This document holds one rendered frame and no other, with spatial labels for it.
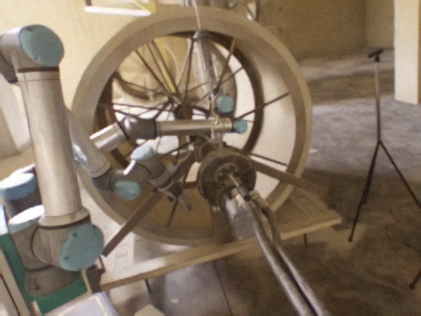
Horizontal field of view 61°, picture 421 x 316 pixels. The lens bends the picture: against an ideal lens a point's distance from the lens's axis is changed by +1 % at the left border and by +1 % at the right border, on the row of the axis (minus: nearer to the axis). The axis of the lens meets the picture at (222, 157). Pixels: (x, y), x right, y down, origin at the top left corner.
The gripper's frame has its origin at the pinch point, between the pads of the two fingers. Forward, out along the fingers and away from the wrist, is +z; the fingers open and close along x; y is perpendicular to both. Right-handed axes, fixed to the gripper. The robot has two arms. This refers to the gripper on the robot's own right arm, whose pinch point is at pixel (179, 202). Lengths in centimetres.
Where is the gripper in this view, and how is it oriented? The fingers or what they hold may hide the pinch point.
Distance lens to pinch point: 165.0
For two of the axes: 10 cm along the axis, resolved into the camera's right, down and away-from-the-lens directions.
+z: 3.7, 6.9, 6.3
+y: -6.1, 6.9, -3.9
